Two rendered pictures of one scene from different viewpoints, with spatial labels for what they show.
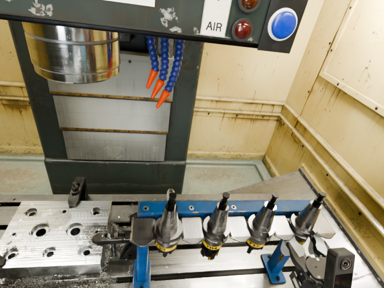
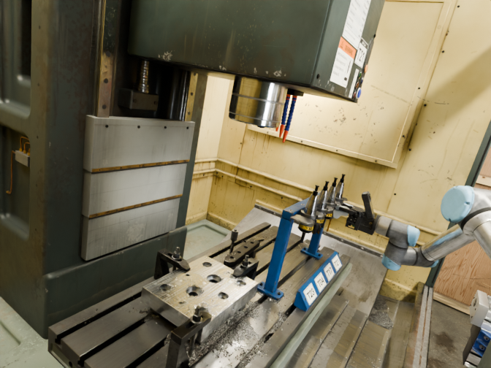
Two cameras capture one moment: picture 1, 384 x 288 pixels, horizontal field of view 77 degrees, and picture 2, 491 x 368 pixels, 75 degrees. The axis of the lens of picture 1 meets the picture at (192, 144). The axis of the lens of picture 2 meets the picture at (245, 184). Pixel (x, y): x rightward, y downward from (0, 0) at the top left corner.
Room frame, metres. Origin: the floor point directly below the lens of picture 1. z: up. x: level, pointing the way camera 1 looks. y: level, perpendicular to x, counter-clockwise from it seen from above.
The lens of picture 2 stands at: (-0.20, 0.98, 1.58)
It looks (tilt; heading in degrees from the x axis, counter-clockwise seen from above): 16 degrees down; 312
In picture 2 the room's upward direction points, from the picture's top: 11 degrees clockwise
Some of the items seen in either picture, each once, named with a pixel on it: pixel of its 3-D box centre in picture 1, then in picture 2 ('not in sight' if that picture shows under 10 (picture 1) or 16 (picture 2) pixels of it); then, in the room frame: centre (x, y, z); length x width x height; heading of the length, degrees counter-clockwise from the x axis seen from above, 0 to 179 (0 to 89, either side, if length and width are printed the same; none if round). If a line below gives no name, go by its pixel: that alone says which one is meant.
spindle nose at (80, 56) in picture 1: (75, 38); (257, 102); (0.47, 0.25, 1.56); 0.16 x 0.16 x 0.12
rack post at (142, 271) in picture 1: (142, 250); (278, 255); (0.37, 0.09, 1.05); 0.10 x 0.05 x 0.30; 13
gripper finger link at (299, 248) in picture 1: (287, 245); (337, 212); (0.37, -0.27, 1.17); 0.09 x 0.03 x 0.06; 28
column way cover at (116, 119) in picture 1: (115, 112); (142, 184); (0.90, 0.35, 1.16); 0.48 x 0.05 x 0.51; 103
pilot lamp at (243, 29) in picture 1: (242, 30); not in sight; (0.32, -0.04, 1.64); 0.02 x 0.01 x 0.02; 103
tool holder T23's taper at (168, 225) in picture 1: (170, 217); (312, 204); (0.33, 0.02, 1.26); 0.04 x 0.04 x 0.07
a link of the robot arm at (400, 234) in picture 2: not in sight; (402, 234); (0.12, -0.36, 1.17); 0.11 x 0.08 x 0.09; 13
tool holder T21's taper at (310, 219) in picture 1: (310, 214); (339, 189); (0.40, -0.30, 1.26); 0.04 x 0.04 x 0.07
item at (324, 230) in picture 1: (320, 226); not in sight; (0.42, -0.35, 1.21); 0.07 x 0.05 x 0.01; 13
